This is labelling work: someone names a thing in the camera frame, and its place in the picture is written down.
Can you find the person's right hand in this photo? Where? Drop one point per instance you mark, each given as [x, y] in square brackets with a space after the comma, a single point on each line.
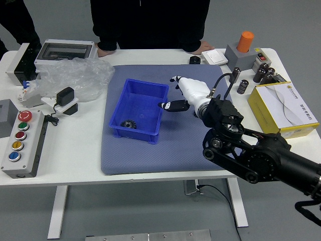
[106, 52]

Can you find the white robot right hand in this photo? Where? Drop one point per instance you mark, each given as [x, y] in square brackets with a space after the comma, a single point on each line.
[194, 89]

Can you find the person's left hand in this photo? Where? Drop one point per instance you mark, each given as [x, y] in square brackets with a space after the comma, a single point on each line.
[204, 47]

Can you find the blue plastic box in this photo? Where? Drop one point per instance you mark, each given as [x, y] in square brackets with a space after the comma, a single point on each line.
[135, 105]

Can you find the big black gear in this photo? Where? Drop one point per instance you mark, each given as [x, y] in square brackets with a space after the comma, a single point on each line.
[128, 124]

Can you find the person's right forearm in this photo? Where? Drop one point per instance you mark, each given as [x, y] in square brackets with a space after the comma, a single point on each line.
[105, 35]

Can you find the person's left forearm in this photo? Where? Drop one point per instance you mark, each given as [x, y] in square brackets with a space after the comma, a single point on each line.
[195, 37]

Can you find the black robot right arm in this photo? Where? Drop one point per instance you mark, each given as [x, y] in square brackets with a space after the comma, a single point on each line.
[263, 155]

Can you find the grey clear-lid distribution box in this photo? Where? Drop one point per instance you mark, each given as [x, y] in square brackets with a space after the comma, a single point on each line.
[65, 50]

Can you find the grey under-table box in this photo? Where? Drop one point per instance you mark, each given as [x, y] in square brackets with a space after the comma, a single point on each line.
[190, 187]

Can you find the grey square box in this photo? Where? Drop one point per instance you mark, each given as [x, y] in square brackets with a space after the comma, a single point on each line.
[10, 125]

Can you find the grey five-button control box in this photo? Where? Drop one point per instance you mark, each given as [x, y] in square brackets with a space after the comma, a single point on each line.
[27, 150]

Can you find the small black round part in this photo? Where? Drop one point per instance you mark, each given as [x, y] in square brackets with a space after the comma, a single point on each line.
[194, 59]

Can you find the grey block holder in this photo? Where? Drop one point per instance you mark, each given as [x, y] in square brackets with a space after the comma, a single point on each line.
[240, 60]

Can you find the clear plastic bag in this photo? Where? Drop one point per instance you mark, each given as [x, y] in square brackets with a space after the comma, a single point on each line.
[75, 75]

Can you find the brown cylindrical capacitor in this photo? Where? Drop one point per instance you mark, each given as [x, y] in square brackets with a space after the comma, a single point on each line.
[266, 78]
[260, 71]
[271, 71]
[236, 74]

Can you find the orange cylinder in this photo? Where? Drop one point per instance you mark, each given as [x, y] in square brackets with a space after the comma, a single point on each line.
[245, 41]

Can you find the black cylindrical capacitor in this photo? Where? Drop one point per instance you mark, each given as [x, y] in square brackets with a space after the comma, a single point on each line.
[242, 86]

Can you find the black power adapter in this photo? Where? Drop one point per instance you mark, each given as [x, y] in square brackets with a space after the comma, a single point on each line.
[65, 96]

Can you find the small black electronic module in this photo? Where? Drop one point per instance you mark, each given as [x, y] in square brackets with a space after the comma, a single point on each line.
[279, 79]

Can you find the blue-grey mat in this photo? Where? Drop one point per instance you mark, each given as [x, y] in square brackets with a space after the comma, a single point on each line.
[150, 158]

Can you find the white circuit breaker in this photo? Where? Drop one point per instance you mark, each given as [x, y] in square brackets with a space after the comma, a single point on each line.
[27, 101]

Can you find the person in dark clothes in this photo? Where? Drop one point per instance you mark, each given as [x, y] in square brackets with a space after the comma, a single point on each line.
[15, 20]

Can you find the yellow and white carton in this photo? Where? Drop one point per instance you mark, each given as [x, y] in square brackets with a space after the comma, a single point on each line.
[296, 105]

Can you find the white table leg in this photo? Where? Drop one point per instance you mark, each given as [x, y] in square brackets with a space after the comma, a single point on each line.
[240, 216]
[56, 216]

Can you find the grey metal plate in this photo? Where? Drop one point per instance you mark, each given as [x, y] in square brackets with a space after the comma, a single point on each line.
[150, 236]

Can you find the white wall switch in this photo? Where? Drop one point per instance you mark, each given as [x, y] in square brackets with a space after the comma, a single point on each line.
[214, 57]

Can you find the white red-button switch box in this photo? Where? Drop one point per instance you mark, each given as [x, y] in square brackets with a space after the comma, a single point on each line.
[262, 58]

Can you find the white flat bracket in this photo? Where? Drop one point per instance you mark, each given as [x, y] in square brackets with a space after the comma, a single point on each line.
[60, 108]

